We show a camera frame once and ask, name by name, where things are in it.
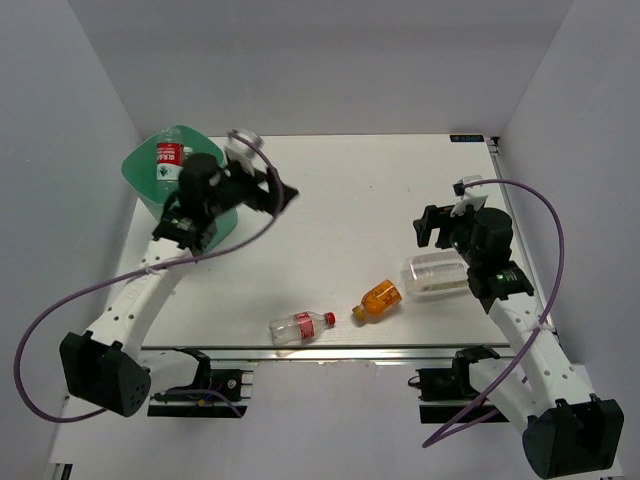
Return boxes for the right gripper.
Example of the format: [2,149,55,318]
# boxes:
[413,203,481,267]

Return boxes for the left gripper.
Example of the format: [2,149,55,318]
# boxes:
[204,157,295,218]

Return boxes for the orange juice bottle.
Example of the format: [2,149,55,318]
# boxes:
[352,280,402,322]

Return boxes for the large red label bottle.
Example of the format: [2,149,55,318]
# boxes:
[156,126,184,196]

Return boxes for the small red label bottle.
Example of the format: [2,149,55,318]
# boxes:
[269,311,336,345]

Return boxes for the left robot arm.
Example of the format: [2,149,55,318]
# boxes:
[59,153,299,417]

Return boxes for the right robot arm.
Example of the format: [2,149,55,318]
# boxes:
[413,205,624,479]

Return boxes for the green plastic bin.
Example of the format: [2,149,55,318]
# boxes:
[121,125,225,227]

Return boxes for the large clear bottle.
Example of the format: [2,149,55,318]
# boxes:
[401,251,468,297]

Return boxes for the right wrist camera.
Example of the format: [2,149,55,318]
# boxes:
[450,175,488,218]

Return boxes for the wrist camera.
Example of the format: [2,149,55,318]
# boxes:
[450,175,488,218]
[224,129,264,172]

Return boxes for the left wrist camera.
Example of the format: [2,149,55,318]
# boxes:
[224,129,264,172]

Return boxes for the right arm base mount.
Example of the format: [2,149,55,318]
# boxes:
[407,367,479,425]

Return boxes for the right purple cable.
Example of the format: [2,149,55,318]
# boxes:
[421,178,566,449]

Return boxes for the purple cable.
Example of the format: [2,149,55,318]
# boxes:
[421,178,566,449]
[13,130,286,424]

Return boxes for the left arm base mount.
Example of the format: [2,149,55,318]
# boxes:
[141,348,254,419]

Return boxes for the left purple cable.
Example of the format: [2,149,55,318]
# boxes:
[13,130,286,424]

